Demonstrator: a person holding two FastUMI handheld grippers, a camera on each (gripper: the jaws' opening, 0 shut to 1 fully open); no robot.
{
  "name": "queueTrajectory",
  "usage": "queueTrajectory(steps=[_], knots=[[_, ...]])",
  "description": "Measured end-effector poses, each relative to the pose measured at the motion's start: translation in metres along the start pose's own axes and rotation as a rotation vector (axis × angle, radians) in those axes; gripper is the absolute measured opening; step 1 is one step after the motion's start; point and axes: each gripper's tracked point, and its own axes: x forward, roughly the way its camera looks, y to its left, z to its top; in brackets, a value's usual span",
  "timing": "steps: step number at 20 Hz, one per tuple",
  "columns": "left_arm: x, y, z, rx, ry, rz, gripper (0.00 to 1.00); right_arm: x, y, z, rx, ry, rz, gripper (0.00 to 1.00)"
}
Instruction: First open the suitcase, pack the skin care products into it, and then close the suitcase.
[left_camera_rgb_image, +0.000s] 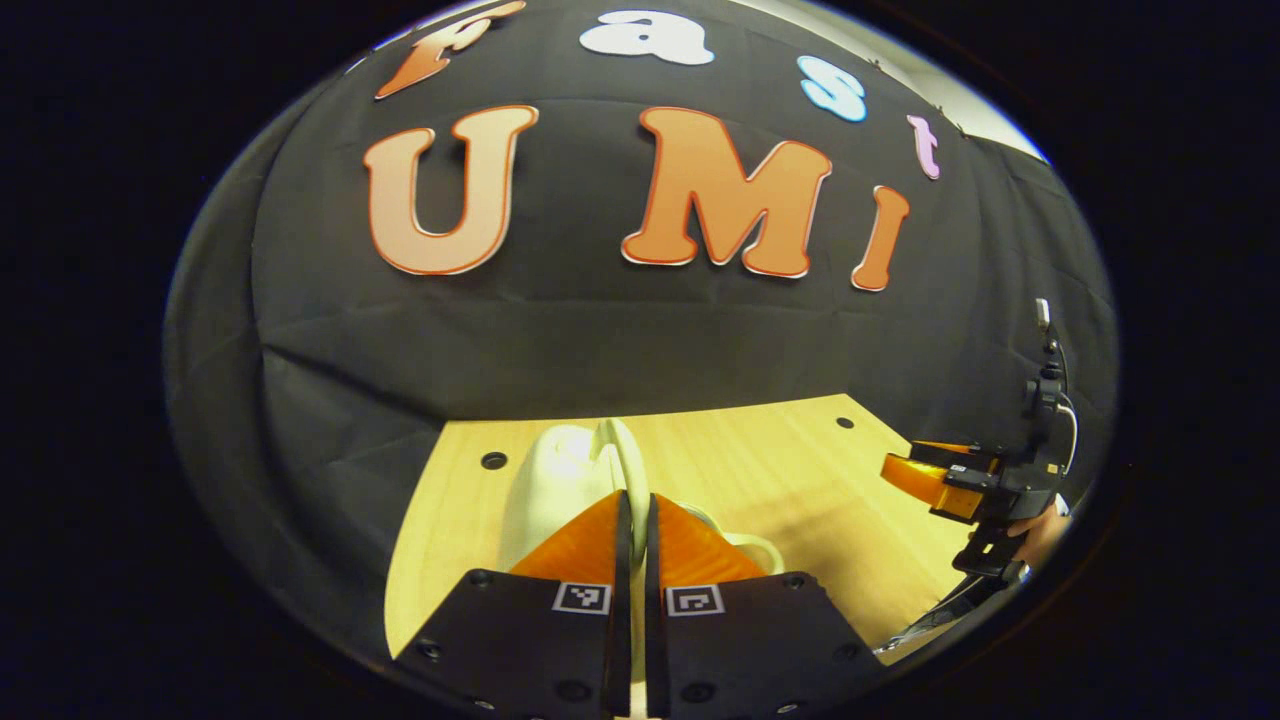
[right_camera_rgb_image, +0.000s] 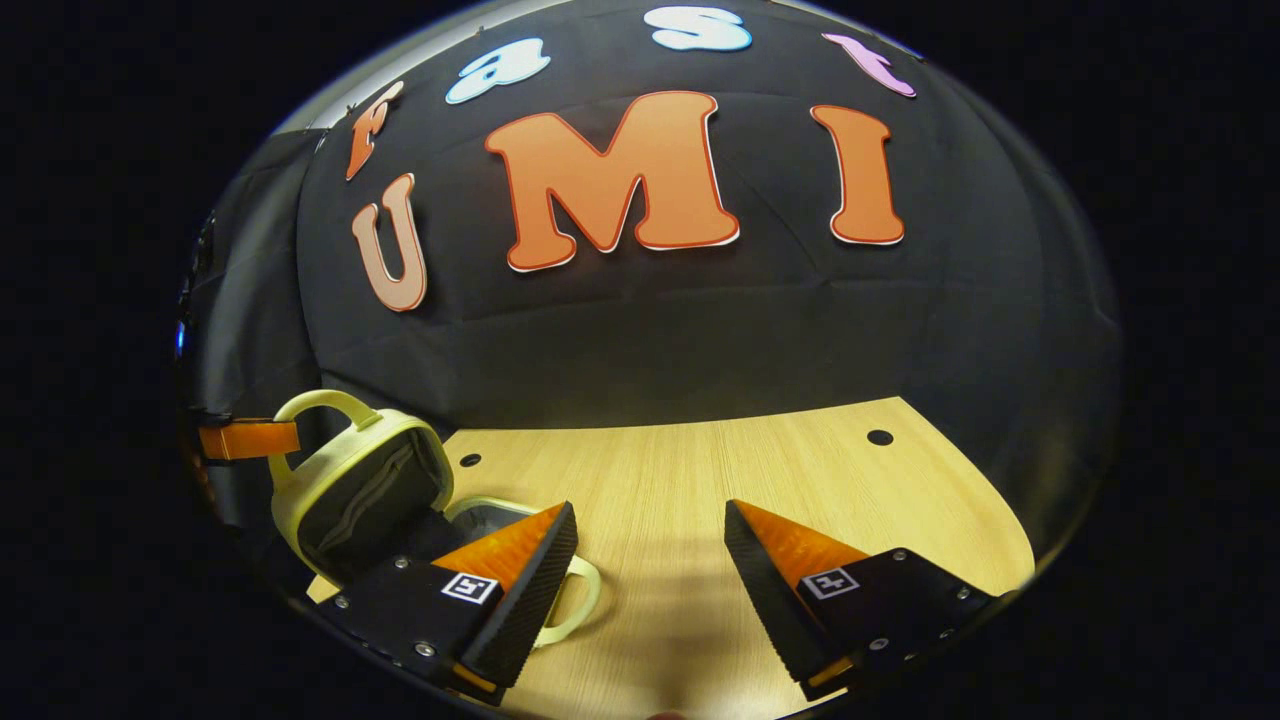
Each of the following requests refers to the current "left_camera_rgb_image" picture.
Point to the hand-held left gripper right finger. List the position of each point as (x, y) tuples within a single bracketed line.
[(655, 620)]

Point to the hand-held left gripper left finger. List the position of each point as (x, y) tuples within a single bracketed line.
[(622, 600)]

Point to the pale yellow small suitcase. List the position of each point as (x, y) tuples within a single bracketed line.
[(560, 480)]

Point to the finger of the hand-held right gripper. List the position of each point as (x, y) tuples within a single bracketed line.
[(955, 485), (975, 456)]

